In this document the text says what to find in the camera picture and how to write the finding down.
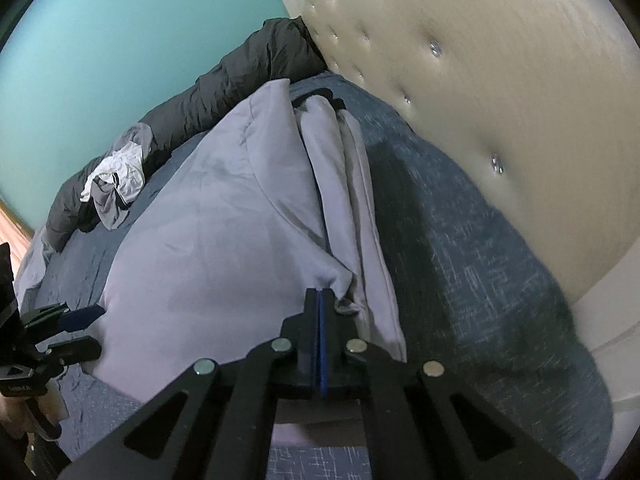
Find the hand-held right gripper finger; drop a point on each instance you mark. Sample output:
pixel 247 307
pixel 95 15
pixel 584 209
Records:
pixel 327 340
pixel 316 340

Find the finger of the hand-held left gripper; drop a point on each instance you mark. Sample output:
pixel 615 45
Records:
pixel 80 317
pixel 77 350

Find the grey jacket with black trim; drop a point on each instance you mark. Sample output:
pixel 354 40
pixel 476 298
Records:
pixel 225 240

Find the light grey blanket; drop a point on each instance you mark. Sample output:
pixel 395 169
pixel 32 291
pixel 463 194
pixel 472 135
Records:
pixel 30 270

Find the black garment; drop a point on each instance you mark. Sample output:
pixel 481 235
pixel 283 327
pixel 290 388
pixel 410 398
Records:
pixel 87 222

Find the pink curtain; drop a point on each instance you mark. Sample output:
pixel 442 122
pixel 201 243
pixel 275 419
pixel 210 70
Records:
pixel 10 240

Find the blue patterned bed sheet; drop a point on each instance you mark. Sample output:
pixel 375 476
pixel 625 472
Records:
pixel 475 285

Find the dark grey quilt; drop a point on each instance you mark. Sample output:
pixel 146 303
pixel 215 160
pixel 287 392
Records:
pixel 240 75

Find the beige tufted headboard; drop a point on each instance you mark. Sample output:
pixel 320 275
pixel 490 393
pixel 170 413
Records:
pixel 475 85

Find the wooden window frame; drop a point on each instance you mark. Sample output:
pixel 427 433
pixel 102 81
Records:
pixel 17 217

